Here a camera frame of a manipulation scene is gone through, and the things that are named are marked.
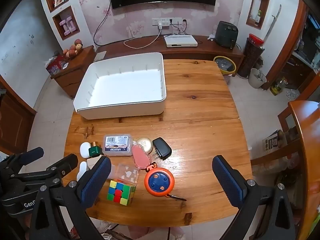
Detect white bucket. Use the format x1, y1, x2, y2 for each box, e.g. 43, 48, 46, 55
248, 68, 267, 89

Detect white plastic storage bin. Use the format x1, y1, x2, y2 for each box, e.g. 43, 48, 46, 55
73, 52, 167, 120

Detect colourful puzzle cube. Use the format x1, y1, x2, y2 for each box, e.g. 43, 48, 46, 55
107, 179, 137, 206

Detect red printed box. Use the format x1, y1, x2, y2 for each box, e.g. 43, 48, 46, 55
45, 55, 68, 75

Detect yellow trash bin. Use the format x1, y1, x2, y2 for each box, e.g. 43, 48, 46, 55
213, 56, 237, 76

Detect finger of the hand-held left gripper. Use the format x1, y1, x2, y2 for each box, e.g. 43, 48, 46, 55
15, 147, 44, 165
47, 154, 78, 179

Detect orange round tape measure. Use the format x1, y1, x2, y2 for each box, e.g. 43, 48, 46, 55
144, 162, 187, 202

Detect basket of fruit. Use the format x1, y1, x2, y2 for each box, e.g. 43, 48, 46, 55
62, 39, 83, 58

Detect pink shelf ornaments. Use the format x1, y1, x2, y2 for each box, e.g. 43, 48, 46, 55
59, 17, 75, 36

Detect printed paper bag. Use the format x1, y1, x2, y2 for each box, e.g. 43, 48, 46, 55
262, 129, 279, 152

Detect dark tall vase red lid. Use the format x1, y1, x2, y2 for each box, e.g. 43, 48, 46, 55
237, 34, 265, 78

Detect beige cardboard box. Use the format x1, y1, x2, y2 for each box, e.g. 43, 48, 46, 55
87, 155, 105, 170

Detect white plastic bottle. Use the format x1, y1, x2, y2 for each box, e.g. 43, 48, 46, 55
77, 161, 118, 182

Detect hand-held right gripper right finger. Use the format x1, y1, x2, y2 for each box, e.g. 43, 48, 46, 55
212, 155, 297, 240

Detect small clear plastic box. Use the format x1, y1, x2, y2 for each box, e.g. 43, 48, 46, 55
115, 163, 140, 186

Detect dark green air fryer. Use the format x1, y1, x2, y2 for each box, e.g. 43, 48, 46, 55
215, 21, 239, 49

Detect wooden chair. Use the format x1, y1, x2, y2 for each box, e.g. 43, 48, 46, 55
250, 100, 320, 240

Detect white router box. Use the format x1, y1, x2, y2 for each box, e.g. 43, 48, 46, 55
164, 34, 198, 48

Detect white round container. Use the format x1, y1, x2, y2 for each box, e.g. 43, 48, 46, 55
80, 142, 93, 159

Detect clear labelled plastic box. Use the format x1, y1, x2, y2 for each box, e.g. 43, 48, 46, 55
102, 134, 133, 157

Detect white charger cable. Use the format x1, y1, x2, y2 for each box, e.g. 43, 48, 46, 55
124, 22, 163, 49

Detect long sheathed sword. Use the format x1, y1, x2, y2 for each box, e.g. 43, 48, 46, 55
265, 4, 282, 40

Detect green perfume bottle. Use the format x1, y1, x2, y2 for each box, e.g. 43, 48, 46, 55
87, 141, 104, 158

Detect yellow green bottle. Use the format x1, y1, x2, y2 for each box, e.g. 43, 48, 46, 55
270, 77, 286, 96

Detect pink oval case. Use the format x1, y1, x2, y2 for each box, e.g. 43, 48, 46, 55
132, 144, 152, 170

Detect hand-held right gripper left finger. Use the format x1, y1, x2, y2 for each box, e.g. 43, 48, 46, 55
30, 156, 112, 240

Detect wooden side cabinet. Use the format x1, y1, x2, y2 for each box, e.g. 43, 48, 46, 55
51, 45, 95, 99

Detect black television cable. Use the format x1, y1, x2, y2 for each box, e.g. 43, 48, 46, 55
94, 1, 112, 46

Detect gold round compact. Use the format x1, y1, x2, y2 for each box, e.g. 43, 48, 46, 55
135, 137, 153, 155

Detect white wall outlet strip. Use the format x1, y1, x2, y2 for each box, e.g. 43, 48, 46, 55
152, 17, 183, 27

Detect black power adapter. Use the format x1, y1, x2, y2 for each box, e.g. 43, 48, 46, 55
152, 137, 172, 161

